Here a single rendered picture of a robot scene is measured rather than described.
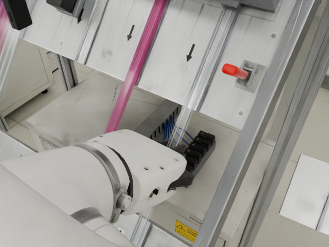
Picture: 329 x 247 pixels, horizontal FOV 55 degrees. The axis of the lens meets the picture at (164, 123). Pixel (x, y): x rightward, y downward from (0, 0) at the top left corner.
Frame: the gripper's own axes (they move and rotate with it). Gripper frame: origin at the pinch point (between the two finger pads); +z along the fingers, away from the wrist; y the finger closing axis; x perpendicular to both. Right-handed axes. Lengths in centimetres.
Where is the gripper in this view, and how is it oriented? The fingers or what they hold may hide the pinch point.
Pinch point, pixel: (169, 153)
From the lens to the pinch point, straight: 45.0
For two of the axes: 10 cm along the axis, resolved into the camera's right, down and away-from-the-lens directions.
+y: -8.4, -3.8, 4.0
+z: 4.6, -1.0, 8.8
